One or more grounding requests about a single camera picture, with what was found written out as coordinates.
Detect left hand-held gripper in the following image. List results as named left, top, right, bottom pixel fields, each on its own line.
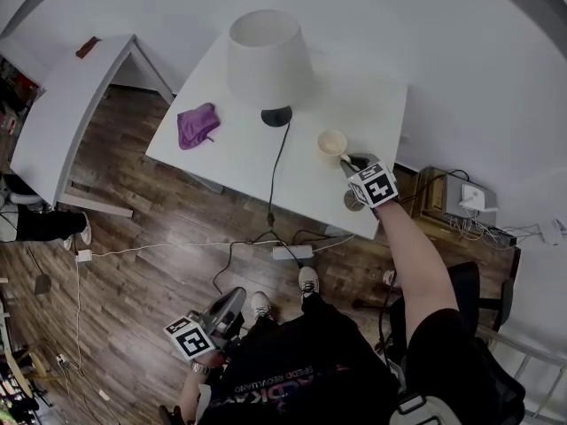
left=163, top=286, right=248, bottom=361

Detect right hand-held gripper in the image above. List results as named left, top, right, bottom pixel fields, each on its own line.
left=338, top=151, right=399, bottom=210

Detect cream ceramic mug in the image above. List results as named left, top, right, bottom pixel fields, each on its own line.
left=316, top=128, right=351, bottom=170

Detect white shade table lamp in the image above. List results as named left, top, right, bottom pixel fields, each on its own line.
left=226, top=9, right=316, bottom=128

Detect purple cloth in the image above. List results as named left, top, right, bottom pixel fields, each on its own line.
left=176, top=102, right=221, bottom=151

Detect person's right forearm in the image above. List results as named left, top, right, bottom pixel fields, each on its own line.
left=374, top=201, right=462, bottom=349

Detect person's left forearm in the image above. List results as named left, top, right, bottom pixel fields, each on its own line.
left=175, top=369, right=209, bottom=425

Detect person's left hand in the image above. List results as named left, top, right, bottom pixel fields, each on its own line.
left=192, top=351, right=227, bottom=370

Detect person's left white shoe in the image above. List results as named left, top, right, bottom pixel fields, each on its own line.
left=251, top=291, right=275, bottom=322

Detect person's white shoe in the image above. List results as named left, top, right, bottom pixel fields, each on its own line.
left=297, top=266, right=321, bottom=300
left=251, top=291, right=275, bottom=322

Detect person's right white shoe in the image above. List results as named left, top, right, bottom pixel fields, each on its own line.
left=297, top=266, right=321, bottom=300

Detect white power strip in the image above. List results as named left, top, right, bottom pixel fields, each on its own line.
left=271, top=244, right=315, bottom=260

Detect person's black trousers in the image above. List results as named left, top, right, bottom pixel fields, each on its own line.
left=238, top=290, right=382, bottom=371

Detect person's black t-shirt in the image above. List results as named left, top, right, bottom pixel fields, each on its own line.
left=194, top=307, right=526, bottom=425

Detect white square table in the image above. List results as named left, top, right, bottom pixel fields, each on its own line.
left=144, top=31, right=409, bottom=241

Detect white router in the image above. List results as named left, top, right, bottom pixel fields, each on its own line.
left=458, top=182, right=486, bottom=210

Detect black mesh office chair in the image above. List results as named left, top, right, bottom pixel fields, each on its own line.
left=353, top=261, right=528, bottom=425

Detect brown dustpan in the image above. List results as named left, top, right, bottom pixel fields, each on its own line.
left=26, top=248, right=52, bottom=296

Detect light grey waist bag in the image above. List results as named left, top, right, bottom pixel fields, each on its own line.
left=388, top=387, right=464, bottom=425

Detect white curved desk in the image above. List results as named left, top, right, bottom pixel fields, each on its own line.
left=8, top=33, right=176, bottom=219

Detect dark red cloth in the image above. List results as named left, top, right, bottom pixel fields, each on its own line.
left=74, top=36, right=102, bottom=60

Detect round cable grommet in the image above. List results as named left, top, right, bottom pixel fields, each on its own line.
left=343, top=191, right=369, bottom=214

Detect black floor cable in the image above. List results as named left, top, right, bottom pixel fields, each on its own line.
left=212, top=230, right=280, bottom=296

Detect black cable to boxes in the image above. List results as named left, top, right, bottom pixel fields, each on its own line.
left=291, top=168, right=470, bottom=247

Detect white looped cable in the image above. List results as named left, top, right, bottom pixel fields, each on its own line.
left=312, top=233, right=357, bottom=254

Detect grey network switch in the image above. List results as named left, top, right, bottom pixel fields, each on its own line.
left=442, top=174, right=498, bottom=219

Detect long white floor cable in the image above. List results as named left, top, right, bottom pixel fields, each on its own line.
left=90, top=239, right=276, bottom=259

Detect bundle of white network cables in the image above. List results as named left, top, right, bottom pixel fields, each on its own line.
left=449, top=212, right=524, bottom=250

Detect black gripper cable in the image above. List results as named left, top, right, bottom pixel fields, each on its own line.
left=374, top=274, right=398, bottom=367

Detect thin white cable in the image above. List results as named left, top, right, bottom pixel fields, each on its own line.
left=73, top=261, right=85, bottom=371

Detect white wall socket box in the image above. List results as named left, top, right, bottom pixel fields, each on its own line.
left=538, top=217, right=567, bottom=247

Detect grey metal frame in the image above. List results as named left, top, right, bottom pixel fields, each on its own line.
left=476, top=325, right=567, bottom=420

